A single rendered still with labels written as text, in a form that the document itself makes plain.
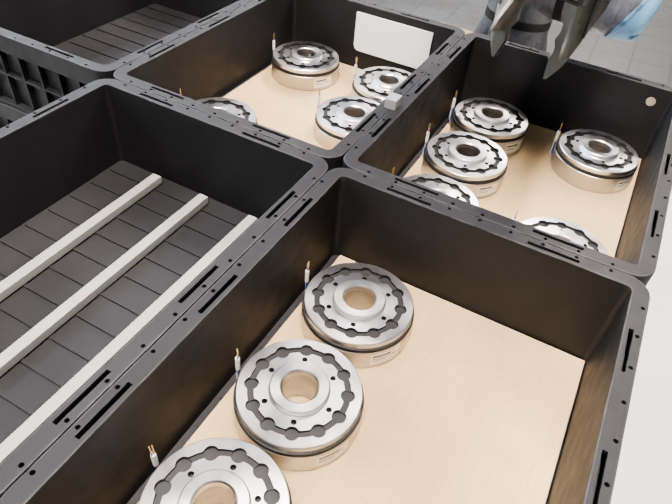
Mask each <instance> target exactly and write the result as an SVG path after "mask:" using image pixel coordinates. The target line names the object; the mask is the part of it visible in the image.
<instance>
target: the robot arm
mask: <svg viewBox="0 0 672 504"><path fill-rule="evenodd" d="M662 2H663V0H488V3H487V6H486V10H485V13H484V16H483V18H482V19H481V21H480V22H479V24H478V25H477V27H476V28H475V30H474V31H473V33H480V34H484V35H488V36H491V56H493V57H494V58H495V57H496V56H497V54H498V53H499V51H500V50H501V49H502V47H503V46H504V44H505V43H506V42H507V41H509V42H513V43H517V44H520V45H524V46H527V47H531V48H534V49H538V50H542V51H545V52H547V39H548V31H549V29H550V26H551V23H552V21H553V20H556V21H559V22H562V23H563V26H562V30H561V32H560V33H559V34H558V36H557V37H556V39H555V41H554V42H555V48H554V51H553V53H552V54H550V55H549V57H548V58H547V60H546V64H545V68H544V71H543V75H542V78H541V79H547V78H548V77H550V76H551V75H552V74H554V73H555V72H556V71H558V70H559V69H560V68H561V67H562V66H563V65H564V64H565V63H566V61H567V60H568V59H569V57H570V56H571V55H572V54H573V52H574V51H575V50H576V48H577V47H578V46H579V44H580V43H581V42H582V40H583V39H584V38H585V36H586V34H587V33H588V32H589V31H590V32H593V33H597V34H600V35H603V36H604V37H605V38H608V37H610V38H613V39H617V40H621V41H625V42H629V41H633V40H635V39H637V38H638V37H639V36H640V35H641V33H642V32H643V30H644V29H645V28H646V26H647V25H648V23H649V22H650V20H651V19H652V17H653V16H654V14H655V13H656V11H657V10H658V8H659V6H660V5H661V3H662Z"/></svg>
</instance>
